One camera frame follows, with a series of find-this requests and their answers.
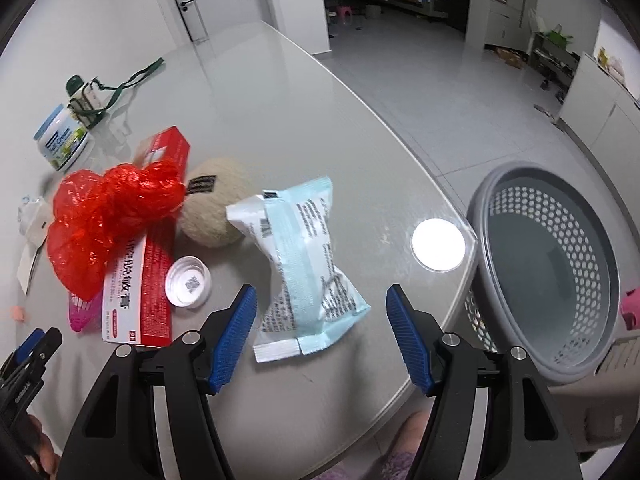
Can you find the red and white carton box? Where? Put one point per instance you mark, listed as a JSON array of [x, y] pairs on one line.
[[145, 300]]

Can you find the white low cabinet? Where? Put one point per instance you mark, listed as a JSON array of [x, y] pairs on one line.
[[595, 110]]

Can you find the shoe rack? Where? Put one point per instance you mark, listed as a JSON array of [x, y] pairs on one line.
[[552, 62]]

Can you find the red plastic bag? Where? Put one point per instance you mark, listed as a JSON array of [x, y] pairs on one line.
[[100, 220]]

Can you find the pink plastic cup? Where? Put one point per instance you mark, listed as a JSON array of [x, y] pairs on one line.
[[82, 317]]

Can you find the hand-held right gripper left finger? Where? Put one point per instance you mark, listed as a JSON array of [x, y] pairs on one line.
[[232, 340]]

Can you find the cardboard box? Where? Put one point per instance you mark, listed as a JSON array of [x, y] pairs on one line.
[[510, 56]]

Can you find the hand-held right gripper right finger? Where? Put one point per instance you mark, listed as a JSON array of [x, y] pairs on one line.
[[407, 335]]

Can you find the tall white cabinet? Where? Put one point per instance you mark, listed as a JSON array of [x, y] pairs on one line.
[[505, 10]]

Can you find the light blue wrapper packet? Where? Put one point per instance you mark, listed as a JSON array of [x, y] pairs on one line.
[[300, 260]]

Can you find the grey perforated plastic basket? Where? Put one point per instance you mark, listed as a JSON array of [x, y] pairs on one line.
[[550, 260]]

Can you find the white paper card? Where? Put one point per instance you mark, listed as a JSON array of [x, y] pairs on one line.
[[27, 270]]

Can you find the green capped white bottle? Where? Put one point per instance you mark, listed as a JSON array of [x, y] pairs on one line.
[[76, 82]]

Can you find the beige plush ball toy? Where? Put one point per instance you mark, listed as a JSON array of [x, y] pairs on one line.
[[220, 210]]

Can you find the white bottle cap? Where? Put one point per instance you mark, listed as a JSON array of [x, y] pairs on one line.
[[187, 282]]

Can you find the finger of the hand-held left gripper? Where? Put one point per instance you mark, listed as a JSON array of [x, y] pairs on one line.
[[22, 344], [50, 342]]

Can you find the small yellow carton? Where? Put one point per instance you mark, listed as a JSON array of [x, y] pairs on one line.
[[604, 57]]

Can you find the feet in pink slippers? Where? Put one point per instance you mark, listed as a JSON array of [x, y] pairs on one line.
[[400, 467]]

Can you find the pale pink bag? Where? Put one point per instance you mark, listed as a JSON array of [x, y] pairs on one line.
[[618, 69]]

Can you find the white jar with blue label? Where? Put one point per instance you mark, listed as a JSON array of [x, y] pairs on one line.
[[62, 140]]

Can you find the pink plastic object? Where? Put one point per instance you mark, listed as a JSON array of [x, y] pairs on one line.
[[631, 310]]

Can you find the pink plastic stool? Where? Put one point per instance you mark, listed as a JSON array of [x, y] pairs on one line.
[[345, 12]]

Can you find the white crumpled plastic wrapper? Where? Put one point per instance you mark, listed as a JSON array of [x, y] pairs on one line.
[[32, 217]]

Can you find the beige storage box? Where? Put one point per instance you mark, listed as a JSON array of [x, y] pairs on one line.
[[610, 395]]

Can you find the person's left hand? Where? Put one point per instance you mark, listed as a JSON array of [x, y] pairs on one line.
[[42, 452]]

